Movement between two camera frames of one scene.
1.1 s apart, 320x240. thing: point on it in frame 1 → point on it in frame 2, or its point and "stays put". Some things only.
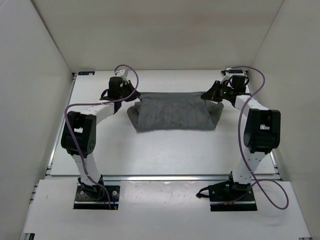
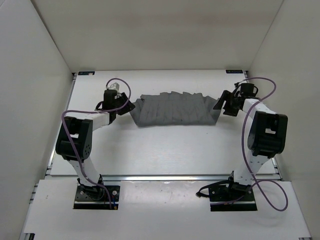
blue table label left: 86,73 stays put
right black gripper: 212,94 → 226,96
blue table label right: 235,71 stays put
